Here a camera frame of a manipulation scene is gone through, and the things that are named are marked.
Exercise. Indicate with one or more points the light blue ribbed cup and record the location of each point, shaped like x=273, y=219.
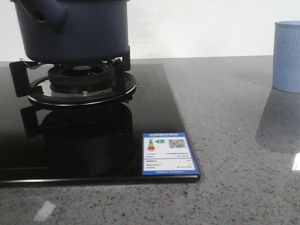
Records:
x=286, y=56

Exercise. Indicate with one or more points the dark blue pot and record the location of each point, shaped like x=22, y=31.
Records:
x=73, y=31

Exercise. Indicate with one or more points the black glass gas stove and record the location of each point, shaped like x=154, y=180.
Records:
x=84, y=144

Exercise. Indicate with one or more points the blue energy label sticker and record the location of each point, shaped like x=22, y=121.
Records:
x=167, y=154

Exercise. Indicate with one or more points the black burner head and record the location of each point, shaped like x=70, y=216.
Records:
x=74, y=79

